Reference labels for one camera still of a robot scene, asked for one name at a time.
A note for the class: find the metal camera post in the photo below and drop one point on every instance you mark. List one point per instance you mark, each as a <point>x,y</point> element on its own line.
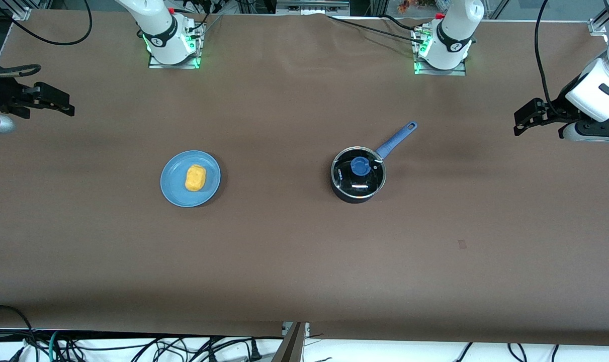
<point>291,347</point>

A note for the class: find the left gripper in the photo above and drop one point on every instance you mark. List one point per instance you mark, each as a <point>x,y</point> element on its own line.
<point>557,109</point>

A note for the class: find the brown table cover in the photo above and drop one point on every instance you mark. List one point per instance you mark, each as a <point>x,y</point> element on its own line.
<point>284,261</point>

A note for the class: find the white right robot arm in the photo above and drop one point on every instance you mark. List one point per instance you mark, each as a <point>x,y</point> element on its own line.
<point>158,25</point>

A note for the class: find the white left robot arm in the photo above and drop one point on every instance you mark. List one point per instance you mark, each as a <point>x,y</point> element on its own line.
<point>452,30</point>

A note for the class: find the blue round plate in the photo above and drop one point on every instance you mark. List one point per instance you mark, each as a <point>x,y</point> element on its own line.
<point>173,191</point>

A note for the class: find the aluminium frame profile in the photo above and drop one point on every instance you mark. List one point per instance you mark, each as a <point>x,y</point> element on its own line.
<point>309,7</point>

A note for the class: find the glass lid with blue knob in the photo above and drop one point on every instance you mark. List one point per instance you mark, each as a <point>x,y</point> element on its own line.
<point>359,166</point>

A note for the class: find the yellow potato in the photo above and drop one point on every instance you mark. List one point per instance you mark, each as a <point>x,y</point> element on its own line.
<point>195,178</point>

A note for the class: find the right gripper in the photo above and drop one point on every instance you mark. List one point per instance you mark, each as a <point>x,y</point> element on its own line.
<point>2,94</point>

